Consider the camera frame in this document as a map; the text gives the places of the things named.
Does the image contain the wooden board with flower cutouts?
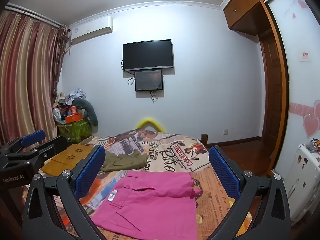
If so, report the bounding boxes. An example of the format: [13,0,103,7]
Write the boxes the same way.
[41,144,94,177]

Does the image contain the pink pants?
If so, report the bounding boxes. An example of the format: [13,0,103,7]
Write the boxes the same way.
[90,170,202,238]

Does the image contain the small black wall monitor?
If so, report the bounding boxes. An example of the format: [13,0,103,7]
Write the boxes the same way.
[134,69,164,92]

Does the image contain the curtain rail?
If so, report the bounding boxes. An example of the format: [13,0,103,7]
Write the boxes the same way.
[5,2,63,27]

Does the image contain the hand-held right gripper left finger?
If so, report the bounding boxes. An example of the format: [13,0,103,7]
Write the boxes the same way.
[23,145,107,240]

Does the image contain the yellow pillow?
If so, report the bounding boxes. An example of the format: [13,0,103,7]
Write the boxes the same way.
[136,116,165,132]

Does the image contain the pale small heart wall decal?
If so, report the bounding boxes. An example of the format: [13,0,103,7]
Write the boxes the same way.
[291,0,310,19]

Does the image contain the small things on suitcase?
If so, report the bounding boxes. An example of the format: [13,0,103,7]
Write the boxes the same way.
[306,138,320,153]

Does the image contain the black wall television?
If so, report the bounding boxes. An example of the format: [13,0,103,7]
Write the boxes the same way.
[122,39,174,72]

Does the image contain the brown wooden door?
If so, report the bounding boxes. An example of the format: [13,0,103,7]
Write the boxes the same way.
[260,0,291,174]

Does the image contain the printed blanket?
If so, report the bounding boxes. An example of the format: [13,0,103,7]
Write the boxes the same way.
[37,127,253,240]

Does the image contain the striped curtain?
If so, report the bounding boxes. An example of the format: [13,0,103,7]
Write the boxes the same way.
[0,4,69,153]

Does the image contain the wooden overhead cabinet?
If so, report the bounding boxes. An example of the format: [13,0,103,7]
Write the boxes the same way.
[223,0,290,37]

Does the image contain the green bag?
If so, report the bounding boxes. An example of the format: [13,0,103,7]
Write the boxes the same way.
[55,119,92,143]

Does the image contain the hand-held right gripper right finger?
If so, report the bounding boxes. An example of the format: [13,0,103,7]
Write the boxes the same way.
[209,145,292,240]

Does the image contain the orange box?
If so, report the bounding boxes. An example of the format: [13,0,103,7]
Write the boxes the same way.
[64,114,83,124]

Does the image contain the white air conditioner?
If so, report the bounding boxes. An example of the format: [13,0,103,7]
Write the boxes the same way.
[68,15,113,46]

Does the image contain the pink heart wall decal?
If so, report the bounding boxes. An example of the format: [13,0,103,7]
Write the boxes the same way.
[290,100,320,140]

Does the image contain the pile of clutter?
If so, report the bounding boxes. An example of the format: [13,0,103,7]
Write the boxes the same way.
[51,88,87,120]

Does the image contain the grey pillow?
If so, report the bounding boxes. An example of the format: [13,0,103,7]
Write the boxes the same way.
[72,98,99,126]

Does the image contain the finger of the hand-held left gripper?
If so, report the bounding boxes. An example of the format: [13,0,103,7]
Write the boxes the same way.
[25,135,68,174]
[0,130,46,157]

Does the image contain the olive green pants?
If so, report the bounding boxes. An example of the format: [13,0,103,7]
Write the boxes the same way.
[101,151,148,172]

